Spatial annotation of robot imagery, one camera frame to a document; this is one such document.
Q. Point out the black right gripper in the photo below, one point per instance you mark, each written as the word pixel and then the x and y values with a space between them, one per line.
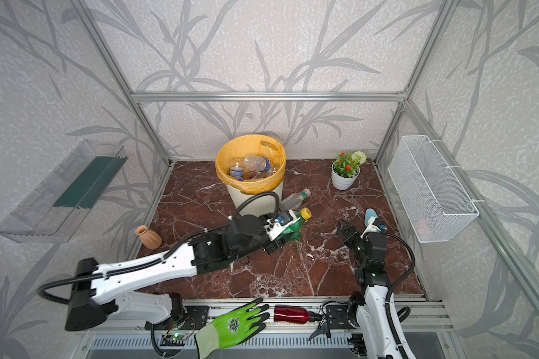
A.
pixel 353 235

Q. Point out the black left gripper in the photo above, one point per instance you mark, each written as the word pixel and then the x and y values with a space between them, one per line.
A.
pixel 276 239

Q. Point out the green plastic soda bottle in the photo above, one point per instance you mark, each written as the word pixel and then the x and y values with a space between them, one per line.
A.
pixel 293 231

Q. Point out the clear bottle white cap green band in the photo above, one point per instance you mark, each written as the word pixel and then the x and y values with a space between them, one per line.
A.
pixel 295 200

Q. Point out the blue label bottle white cap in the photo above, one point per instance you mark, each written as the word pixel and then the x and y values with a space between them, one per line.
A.
pixel 255 163

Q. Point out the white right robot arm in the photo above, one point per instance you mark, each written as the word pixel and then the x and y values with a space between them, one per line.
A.
pixel 373 310

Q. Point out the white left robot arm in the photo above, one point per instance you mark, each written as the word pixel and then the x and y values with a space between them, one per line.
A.
pixel 106 290

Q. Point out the yellow bin liner bag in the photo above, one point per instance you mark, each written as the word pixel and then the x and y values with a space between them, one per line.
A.
pixel 252 144

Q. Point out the light blue silicone spatula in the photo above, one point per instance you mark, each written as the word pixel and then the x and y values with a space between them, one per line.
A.
pixel 370 216

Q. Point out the white pot with flowers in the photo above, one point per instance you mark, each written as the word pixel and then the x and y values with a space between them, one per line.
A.
pixel 346 169

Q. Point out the red metallic bottle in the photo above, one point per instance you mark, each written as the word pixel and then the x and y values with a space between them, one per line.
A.
pixel 295 315

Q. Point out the green black work glove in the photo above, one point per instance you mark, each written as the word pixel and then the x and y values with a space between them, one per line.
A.
pixel 233 328

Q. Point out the small terracotta vase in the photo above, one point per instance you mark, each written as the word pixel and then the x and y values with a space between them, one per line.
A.
pixel 149 238

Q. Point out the green circuit board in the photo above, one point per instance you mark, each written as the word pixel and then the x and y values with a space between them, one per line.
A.
pixel 173 340

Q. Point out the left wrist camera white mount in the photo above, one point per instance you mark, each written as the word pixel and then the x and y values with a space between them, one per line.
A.
pixel 270 218

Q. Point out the white wire mesh basket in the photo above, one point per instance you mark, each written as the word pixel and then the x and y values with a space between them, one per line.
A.
pixel 436 203

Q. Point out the aluminium frame crossbar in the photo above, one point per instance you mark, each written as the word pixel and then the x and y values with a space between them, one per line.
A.
pixel 246 96

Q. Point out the clear acrylic wall shelf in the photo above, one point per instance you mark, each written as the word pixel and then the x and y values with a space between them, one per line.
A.
pixel 53 212

